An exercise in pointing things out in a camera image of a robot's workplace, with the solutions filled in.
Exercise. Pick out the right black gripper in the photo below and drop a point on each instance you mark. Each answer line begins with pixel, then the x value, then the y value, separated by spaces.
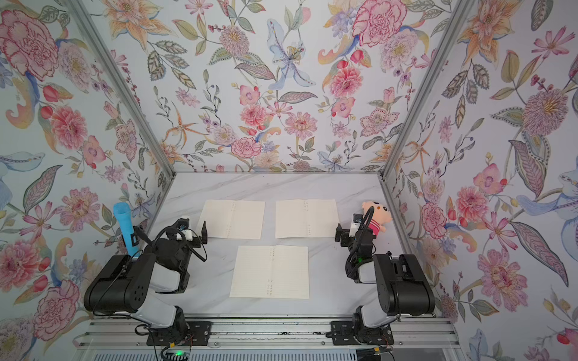
pixel 344 235

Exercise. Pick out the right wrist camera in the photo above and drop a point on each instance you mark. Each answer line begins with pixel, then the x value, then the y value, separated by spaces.
pixel 357 221

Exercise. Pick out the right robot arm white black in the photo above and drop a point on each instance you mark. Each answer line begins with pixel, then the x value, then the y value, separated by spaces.
pixel 401 287

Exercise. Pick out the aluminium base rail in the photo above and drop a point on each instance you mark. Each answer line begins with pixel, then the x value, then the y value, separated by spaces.
pixel 284 331

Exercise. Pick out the pink plush doll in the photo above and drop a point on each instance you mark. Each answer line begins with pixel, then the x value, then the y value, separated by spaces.
pixel 381 216

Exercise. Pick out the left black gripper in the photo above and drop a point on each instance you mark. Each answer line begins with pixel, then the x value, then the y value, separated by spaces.
pixel 197 238

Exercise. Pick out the yellow cover notebook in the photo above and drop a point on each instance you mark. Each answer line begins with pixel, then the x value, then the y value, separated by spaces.
pixel 271 272

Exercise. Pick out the purple cover notebook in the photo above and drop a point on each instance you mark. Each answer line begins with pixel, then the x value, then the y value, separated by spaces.
pixel 227 219

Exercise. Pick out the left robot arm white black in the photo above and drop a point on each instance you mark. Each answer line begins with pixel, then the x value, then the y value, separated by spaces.
pixel 131 286

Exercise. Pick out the green cover notebook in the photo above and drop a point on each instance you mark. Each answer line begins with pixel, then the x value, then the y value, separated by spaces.
pixel 306 218

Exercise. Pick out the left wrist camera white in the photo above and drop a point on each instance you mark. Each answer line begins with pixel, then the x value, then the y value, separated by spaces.
pixel 185 235

